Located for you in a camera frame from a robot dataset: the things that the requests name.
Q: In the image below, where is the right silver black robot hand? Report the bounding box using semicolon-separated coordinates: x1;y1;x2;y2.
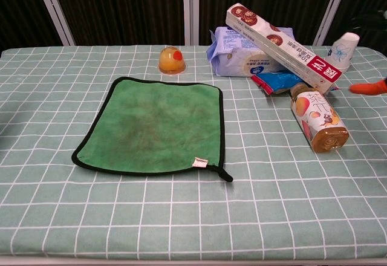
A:
349;77;387;95

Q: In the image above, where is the dark grey pouch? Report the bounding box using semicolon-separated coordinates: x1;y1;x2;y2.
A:
71;77;234;183

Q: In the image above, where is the white paper cup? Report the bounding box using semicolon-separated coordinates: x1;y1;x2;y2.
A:
325;32;361;73

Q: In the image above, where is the peach tea bottle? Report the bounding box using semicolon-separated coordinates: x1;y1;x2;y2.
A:
290;83;350;154

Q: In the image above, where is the blue snack packet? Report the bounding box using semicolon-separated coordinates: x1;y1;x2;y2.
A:
250;70;340;96

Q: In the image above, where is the long white red baking paper box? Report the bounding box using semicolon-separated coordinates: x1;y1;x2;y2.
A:
226;2;343;95

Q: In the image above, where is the pale blue wet wipes pack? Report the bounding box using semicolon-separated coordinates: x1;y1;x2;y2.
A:
206;26;294;78

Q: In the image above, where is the yellow fruit jelly cup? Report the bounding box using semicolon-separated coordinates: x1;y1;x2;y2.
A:
158;45;187;76

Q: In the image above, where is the green checked tablecloth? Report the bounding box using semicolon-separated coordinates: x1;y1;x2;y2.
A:
0;44;387;262

